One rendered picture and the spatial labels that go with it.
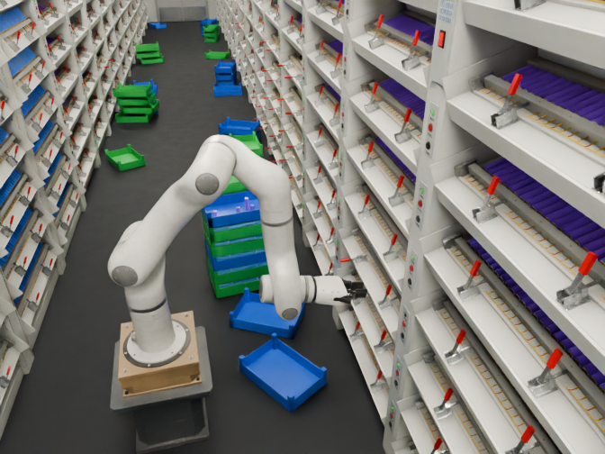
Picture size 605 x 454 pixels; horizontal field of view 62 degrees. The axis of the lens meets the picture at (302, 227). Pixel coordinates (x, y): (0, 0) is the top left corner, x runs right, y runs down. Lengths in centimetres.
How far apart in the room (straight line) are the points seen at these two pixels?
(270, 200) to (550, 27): 77
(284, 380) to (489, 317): 117
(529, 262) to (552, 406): 24
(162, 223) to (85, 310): 130
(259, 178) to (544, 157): 70
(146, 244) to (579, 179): 106
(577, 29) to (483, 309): 58
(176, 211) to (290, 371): 101
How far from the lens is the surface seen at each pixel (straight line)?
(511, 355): 105
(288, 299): 143
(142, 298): 159
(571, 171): 83
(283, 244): 140
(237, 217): 231
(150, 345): 171
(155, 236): 143
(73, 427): 215
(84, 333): 251
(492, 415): 120
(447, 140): 116
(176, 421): 189
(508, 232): 102
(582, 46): 81
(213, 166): 125
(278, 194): 131
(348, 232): 203
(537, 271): 94
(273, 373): 214
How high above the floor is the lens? 156
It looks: 31 degrees down
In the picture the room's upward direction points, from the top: straight up
